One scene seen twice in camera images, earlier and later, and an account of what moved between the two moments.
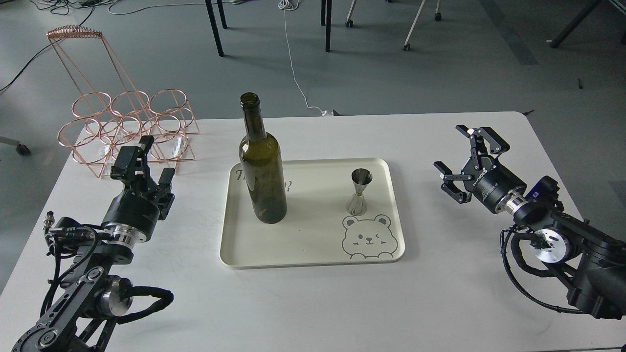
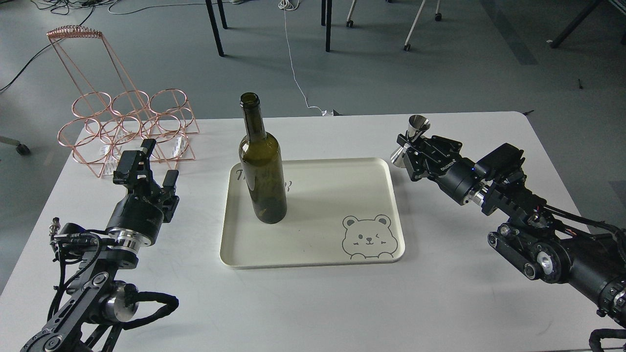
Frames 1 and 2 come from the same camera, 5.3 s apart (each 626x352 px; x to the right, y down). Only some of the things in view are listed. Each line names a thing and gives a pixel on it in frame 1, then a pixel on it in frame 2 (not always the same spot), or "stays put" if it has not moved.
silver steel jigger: x=361 y=178 → x=417 y=124
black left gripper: x=135 y=212 stays put
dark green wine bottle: x=260 y=163 stays put
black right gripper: x=492 y=184 → x=427 y=156
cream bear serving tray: x=337 y=211 stays put
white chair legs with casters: x=407 y=46 stays put
